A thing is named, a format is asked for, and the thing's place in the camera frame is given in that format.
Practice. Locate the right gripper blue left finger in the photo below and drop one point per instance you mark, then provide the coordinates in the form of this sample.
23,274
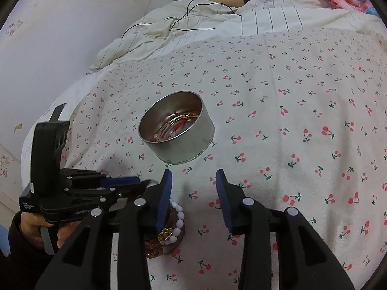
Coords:
165,188

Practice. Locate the round silver metal tin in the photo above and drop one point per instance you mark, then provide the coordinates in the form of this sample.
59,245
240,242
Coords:
177,128

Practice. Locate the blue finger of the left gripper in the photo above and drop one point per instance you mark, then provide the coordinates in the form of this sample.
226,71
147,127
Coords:
121,181
130,192

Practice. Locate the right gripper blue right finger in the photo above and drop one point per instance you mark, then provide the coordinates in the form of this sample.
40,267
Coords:
223,190

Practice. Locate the black phone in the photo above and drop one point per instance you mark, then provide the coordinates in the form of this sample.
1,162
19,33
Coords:
55,116

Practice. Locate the cherry print bed sheet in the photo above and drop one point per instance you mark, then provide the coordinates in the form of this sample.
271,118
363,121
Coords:
300,120

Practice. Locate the striped white duvet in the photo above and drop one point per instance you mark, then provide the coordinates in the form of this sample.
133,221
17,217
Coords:
179,23

